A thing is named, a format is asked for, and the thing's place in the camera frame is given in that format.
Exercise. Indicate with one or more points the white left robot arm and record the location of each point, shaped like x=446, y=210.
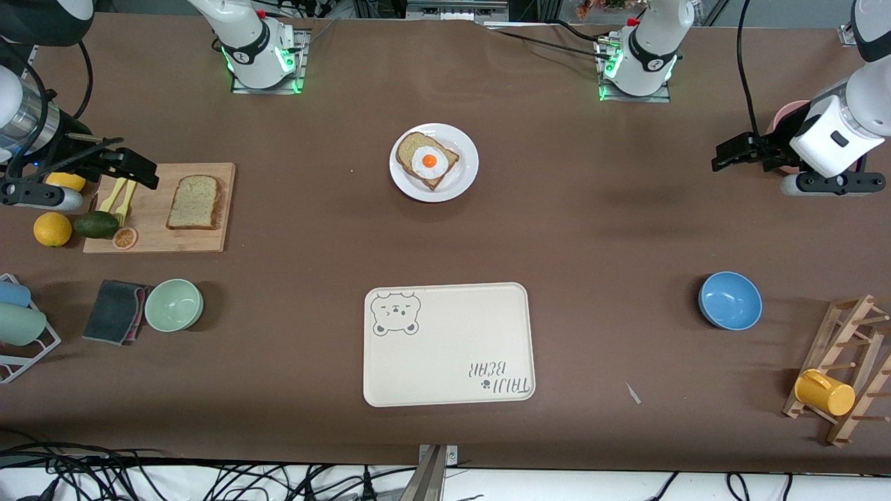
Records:
x=651, y=42

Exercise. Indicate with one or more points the orange-yellow round citrus fruit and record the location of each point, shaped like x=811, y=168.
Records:
x=52, y=229

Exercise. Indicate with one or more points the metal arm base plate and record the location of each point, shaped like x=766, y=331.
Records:
x=626, y=99
x=303, y=42

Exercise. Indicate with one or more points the orange slice toy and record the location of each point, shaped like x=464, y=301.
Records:
x=125, y=239

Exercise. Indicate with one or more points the yellow mug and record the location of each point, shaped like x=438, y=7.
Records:
x=825, y=393

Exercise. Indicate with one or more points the aluminium corner profile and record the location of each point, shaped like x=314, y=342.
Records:
x=848, y=35

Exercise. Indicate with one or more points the pink bowl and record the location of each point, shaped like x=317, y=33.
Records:
x=790, y=111

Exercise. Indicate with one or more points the blue bowl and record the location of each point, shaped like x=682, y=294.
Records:
x=731, y=300

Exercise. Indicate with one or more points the metal table edge bracket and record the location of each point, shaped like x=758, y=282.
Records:
x=431, y=480

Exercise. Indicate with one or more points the pale green bowl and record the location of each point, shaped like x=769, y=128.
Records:
x=174, y=306

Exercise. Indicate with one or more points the beige bear-print tray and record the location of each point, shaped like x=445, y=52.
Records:
x=445, y=362

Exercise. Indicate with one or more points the yellow lemon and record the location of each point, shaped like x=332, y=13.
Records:
x=66, y=182

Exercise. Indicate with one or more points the green avocado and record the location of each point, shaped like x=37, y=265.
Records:
x=96, y=225

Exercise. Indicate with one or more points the pale toast bread slice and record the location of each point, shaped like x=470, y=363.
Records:
x=195, y=203

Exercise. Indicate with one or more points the white round plate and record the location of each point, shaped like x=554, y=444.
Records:
x=463, y=184

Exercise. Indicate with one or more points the aluminium frame rail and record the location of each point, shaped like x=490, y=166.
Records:
x=456, y=10

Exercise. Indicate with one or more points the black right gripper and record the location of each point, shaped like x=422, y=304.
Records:
x=72, y=144

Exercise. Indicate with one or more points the pale green cup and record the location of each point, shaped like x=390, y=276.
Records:
x=21, y=325

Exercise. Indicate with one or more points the light blue cup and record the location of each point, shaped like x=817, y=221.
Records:
x=14, y=293

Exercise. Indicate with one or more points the wooden cutting board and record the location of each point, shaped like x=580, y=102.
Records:
x=209, y=240

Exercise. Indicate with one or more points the grey folded cloth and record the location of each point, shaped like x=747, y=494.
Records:
x=111, y=309

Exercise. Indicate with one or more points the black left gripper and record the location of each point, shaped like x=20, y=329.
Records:
x=770, y=151

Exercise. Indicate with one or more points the fried egg toy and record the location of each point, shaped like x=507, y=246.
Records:
x=421, y=165

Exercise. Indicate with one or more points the white paper scrap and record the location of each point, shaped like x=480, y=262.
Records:
x=632, y=393

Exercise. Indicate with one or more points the wooden mug rack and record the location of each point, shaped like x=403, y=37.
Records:
x=818, y=341

